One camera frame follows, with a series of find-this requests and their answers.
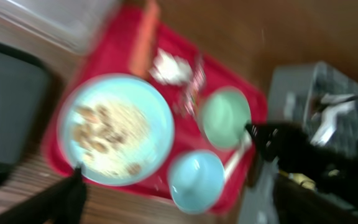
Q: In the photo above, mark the red snack wrapper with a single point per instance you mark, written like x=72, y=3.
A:
x=189, y=99

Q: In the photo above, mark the black tray bin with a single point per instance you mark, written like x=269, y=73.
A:
x=24, y=81

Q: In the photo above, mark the orange carrot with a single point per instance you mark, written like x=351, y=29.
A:
x=141, y=56

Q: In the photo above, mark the grey dishwasher rack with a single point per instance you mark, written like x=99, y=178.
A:
x=293, y=96

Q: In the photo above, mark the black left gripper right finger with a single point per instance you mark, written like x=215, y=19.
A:
x=331, y=172

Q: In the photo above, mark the clear plastic bin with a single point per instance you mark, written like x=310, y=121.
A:
x=69, y=24

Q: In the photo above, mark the crumpled white tissue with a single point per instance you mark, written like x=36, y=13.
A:
x=169, y=69

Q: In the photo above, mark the light blue bowl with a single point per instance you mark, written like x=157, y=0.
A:
x=196, y=181

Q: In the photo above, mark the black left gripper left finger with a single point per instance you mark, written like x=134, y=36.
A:
x=62, y=203

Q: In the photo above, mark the red plastic tray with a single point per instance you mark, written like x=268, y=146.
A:
x=111, y=56

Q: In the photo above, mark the light blue plate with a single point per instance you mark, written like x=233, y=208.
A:
x=117, y=127

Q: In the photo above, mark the mint green bowl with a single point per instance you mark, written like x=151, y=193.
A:
x=222, y=119

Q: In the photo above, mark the white plastic spoon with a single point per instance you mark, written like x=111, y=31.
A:
x=232, y=163

